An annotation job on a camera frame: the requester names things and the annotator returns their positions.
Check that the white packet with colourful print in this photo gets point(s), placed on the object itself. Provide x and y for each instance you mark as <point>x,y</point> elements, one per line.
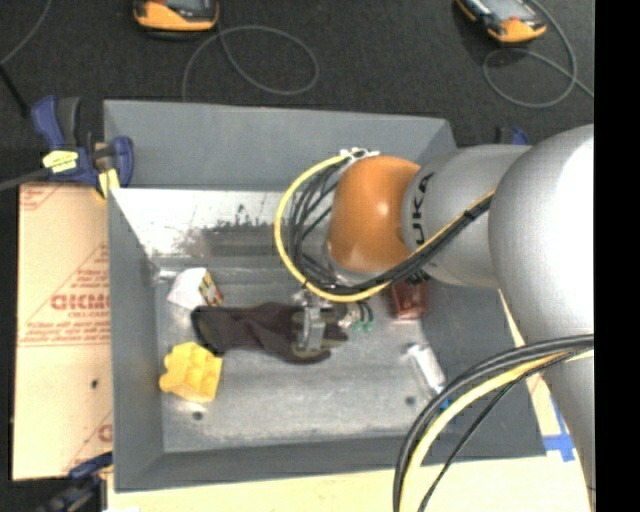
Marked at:
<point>187,290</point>

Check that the red-brown box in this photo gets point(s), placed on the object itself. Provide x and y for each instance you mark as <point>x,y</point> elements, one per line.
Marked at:
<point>409,301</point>

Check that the yellow toy block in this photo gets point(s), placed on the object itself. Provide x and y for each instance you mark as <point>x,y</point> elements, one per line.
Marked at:
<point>192,372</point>

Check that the dark brown cloth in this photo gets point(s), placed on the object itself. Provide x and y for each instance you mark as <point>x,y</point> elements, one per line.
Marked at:
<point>240,327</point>

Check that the grey metal bin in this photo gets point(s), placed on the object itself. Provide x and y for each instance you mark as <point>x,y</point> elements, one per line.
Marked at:
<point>300,400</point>

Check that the brown cardboard board red print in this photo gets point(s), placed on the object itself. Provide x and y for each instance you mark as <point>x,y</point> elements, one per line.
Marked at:
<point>60,350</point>

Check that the white tube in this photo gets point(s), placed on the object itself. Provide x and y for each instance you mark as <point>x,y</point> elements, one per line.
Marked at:
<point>427,365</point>

